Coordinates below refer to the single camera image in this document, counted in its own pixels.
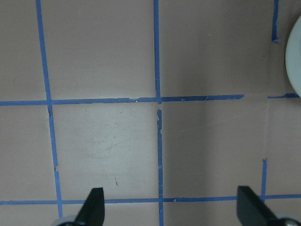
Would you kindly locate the pale green metal pot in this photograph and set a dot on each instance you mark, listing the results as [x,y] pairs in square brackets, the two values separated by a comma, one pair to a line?
[293,57]

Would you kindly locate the brown paper table mat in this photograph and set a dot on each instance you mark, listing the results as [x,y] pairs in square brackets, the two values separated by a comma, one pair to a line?
[168,105]

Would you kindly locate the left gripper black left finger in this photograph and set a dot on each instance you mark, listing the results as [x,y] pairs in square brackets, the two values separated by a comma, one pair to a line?
[92,211]

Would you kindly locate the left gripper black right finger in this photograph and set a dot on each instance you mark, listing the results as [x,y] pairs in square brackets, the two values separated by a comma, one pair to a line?
[251,210]

